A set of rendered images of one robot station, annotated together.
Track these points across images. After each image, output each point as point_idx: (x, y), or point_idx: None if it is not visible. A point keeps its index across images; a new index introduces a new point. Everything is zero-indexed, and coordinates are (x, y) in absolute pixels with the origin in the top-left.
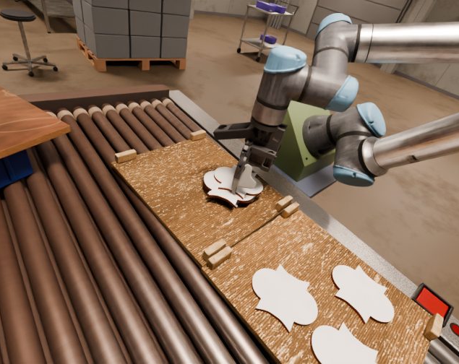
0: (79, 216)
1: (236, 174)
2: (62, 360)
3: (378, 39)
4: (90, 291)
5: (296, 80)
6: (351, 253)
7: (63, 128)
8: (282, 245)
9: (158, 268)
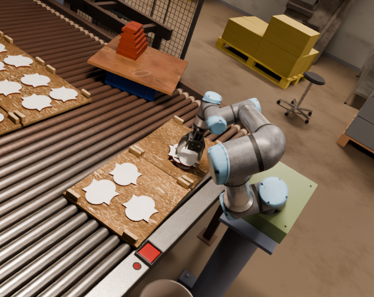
0: (137, 116)
1: (179, 142)
2: (85, 122)
3: (242, 111)
4: (108, 124)
5: (204, 105)
6: (166, 212)
7: (168, 92)
8: (155, 178)
9: (123, 139)
